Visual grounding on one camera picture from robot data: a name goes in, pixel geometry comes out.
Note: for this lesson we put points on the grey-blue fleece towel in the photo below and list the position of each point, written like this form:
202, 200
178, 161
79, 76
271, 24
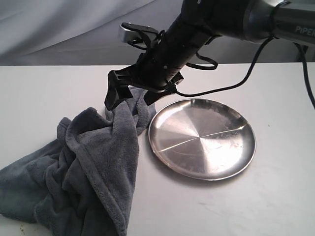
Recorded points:
82, 183

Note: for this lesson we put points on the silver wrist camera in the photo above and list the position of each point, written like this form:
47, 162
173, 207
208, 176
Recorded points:
137, 35

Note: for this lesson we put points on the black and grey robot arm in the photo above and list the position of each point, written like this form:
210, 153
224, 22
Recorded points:
257, 21

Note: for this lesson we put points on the grey backdrop cloth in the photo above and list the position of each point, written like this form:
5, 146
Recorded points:
76, 32

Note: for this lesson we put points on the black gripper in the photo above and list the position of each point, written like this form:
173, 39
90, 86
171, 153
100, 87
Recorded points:
155, 68

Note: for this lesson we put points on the round stainless steel plate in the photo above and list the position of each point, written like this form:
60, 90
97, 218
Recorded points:
202, 139

